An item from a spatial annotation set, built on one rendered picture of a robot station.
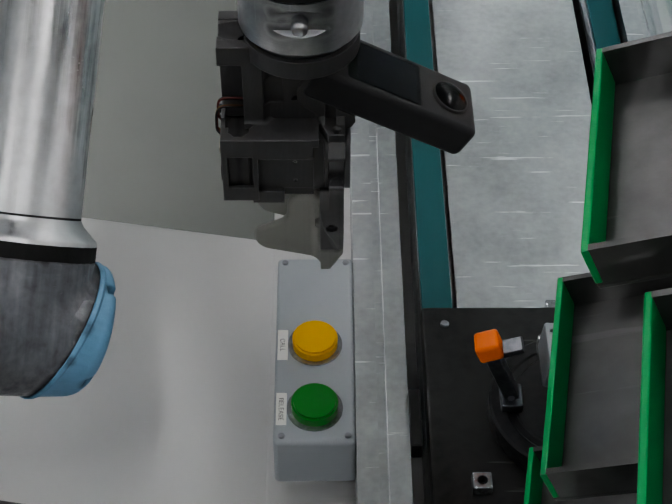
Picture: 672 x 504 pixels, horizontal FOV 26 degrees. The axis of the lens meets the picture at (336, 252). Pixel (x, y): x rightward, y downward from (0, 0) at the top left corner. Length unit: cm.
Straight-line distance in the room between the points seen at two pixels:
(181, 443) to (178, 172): 152
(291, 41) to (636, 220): 29
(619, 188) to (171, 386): 81
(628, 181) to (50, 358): 66
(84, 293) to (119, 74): 187
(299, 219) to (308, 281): 38
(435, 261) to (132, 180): 151
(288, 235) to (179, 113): 199
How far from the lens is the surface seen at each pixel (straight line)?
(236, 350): 142
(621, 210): 64
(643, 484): 53
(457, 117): 92
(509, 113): 158
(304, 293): 133
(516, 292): 140
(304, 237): 98
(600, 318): 80
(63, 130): 121
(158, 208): 277
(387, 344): 129
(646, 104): 69
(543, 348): 118
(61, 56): 121
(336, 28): 85
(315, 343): 128
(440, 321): 130
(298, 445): 123
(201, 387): 139
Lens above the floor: 196
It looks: 47 degrees down
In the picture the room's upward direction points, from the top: straight up
